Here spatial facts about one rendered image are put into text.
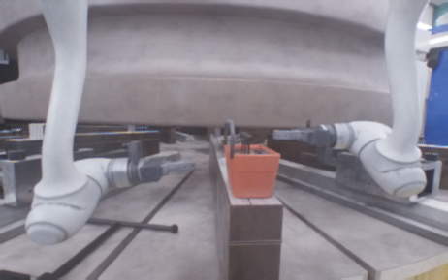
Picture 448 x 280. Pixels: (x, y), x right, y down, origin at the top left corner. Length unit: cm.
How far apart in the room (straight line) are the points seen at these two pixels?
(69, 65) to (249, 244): 62
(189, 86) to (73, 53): 73
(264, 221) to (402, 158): 39
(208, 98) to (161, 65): 39
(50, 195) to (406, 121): 84
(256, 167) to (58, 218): 46
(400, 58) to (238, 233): 59
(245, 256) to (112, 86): 115
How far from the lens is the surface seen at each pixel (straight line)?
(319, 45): 173
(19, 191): 143
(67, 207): 60
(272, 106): 132
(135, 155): 70
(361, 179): 167
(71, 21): 65
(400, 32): 72
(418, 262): 139
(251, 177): 61
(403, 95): 71
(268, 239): 64
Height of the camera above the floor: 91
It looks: 6 degrees down
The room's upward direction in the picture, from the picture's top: 2 degrees clockwise
